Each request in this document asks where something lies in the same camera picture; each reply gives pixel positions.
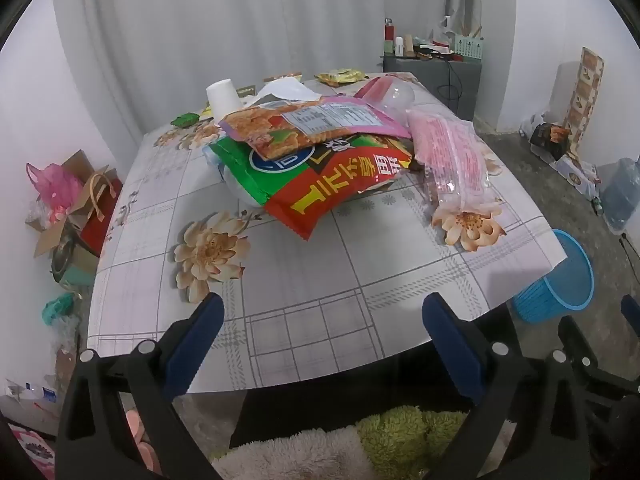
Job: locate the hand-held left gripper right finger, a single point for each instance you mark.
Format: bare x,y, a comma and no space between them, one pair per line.
452,345

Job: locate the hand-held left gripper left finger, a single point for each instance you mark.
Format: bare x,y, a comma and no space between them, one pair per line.
195,345

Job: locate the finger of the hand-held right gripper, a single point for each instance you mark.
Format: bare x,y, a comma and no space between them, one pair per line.
631,312
575,345

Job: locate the blue plastic trash bin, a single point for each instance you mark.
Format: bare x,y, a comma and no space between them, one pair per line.
560,285

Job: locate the translucent white plastic bag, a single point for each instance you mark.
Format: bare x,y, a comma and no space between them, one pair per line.
227,180

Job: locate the pink transparent packet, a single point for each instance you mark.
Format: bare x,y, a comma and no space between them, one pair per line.
450,160

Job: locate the red and green snack bag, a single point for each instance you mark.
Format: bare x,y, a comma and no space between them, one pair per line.
310,185

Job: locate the orange and pink snack bag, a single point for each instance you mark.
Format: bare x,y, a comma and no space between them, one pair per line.
295,125

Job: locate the white paper cup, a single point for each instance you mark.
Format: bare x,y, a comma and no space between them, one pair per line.
222,97

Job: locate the clear plastic dome cup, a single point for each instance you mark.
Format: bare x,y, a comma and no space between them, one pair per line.
396,101

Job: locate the pink slippers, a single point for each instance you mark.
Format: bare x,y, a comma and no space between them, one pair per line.
140,432

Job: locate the green fuzzy cushion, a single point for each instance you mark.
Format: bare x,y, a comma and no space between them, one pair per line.
400,435

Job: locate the blue water jug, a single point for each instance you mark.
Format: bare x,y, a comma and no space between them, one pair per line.
620,195

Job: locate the teal plastic bag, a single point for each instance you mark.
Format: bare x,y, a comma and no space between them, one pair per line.
57,307

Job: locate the white fuzzy cushion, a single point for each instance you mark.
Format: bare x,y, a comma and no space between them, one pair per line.
295,455

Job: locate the white printed box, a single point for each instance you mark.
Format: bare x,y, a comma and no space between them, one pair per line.
577,172

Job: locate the black round pot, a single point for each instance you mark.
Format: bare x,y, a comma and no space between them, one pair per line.
62,260

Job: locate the brown cardboard box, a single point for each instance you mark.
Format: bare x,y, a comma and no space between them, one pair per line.
55,230

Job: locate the dark snack bag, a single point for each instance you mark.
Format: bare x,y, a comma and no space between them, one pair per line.
549,140

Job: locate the pink patterned cloth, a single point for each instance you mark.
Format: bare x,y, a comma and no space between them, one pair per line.
31,452

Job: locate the pink plastic bag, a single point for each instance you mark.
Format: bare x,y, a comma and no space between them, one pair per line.
52,185

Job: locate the small green packet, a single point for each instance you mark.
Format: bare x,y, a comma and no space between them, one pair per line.
182,119

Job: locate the small dark olive packet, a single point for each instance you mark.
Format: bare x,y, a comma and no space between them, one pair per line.
245,91

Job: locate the grey cabinet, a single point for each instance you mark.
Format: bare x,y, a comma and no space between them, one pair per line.
435,82

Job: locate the orange snack packet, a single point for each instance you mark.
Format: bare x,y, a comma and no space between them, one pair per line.
282,78

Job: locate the yellow snack packet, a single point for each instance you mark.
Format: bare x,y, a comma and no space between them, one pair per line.
340,76

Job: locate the pale green box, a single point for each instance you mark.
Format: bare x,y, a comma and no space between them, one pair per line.
467,47

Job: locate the small white bottle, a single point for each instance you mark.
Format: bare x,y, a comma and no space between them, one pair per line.
399,46

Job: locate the grey curtain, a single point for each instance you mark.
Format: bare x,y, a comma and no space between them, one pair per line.
250,35

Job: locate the red thermos bottle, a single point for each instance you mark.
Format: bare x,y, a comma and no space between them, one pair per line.
388,32

